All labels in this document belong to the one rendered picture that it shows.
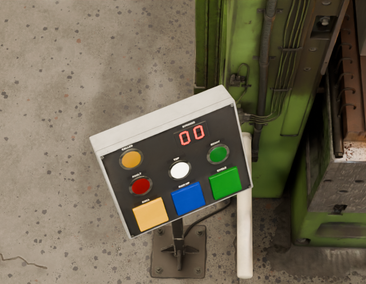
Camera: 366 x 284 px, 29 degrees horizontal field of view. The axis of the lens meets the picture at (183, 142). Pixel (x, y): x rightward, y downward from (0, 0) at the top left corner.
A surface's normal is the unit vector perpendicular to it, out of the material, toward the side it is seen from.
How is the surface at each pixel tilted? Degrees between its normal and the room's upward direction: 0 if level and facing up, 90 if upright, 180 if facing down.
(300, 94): 90
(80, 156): 0
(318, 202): 90
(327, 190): 90
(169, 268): 0
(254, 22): 90
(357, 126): 0
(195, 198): 60
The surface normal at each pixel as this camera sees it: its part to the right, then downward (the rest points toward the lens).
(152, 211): 0.33, 0.53
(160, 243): -0.02, -0.39
